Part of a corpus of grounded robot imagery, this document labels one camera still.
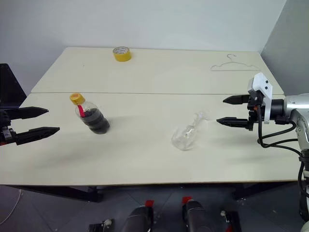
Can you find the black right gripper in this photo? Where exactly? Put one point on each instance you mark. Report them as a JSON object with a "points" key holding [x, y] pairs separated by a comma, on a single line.
{"points": [[253, 104]]}

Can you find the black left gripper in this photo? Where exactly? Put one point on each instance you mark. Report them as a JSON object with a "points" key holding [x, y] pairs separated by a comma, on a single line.
{"points": [[6, 137]]}

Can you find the cola bottle with red label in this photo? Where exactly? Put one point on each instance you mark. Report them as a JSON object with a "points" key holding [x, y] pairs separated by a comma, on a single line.
{"points": [[96, 120]]}

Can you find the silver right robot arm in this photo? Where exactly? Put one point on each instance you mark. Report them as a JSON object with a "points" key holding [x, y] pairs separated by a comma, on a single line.
{"points": [[295, 104]]}

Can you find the clear wine glass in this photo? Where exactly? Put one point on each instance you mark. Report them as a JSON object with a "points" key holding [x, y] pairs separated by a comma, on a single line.
{"points": [[184, 137]]}

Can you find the black base with white caster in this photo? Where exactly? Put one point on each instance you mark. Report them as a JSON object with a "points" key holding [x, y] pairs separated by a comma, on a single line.
{"points": [[100, 227], [230, 221]]}

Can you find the dark rounded shape, red tag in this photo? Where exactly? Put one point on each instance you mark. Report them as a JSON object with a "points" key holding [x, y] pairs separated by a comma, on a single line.
{"points": [[196, 217], [138, 217]]}

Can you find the yellow tape roll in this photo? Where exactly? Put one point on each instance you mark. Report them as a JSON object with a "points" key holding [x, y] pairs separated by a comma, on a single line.
{"points": [[122, 56]]}

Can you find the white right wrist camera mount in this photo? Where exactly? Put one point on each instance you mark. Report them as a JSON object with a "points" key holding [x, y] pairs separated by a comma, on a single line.
{"points": [[260, 82]]}

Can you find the black table leg frame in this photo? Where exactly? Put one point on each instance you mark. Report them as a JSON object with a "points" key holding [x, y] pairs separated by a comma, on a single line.
{"points": [[72, 192]]}

